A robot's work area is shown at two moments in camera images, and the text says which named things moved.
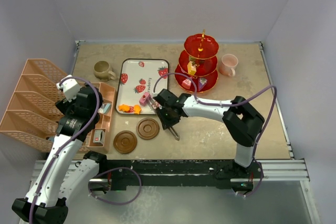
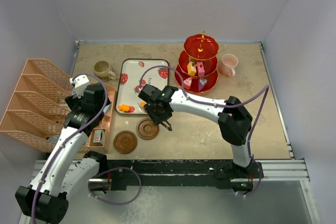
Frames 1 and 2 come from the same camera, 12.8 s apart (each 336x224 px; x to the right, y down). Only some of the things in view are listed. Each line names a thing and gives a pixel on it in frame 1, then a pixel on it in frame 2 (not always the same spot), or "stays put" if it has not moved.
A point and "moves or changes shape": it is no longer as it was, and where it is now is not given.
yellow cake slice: x=191 y=67 stays put
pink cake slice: x=143 y=100 moves or changes shape
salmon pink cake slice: x=186 y=83 stays put
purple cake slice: x=202 y=82 stays put
